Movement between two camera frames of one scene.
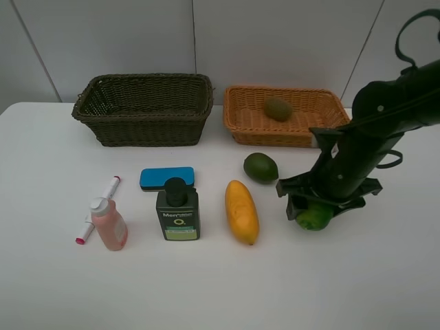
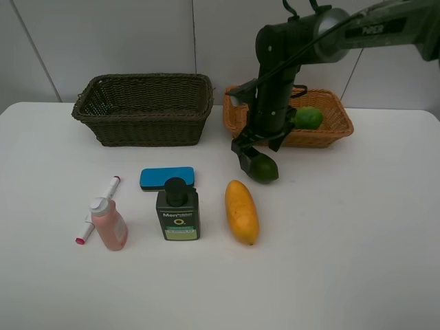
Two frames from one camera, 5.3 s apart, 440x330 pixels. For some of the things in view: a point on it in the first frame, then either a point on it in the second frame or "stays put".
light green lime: [315, 218] to [308, 118]
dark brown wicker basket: [146, 109] stays put
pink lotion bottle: [112, 229] stays put
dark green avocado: [260, 168] stays put
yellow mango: [241, 212] stays put
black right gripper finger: [290, 209] to [245, 152]
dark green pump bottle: [178, 210] stays put
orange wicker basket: [280, 115] stays put
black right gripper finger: [304, 183] to [241, 144]
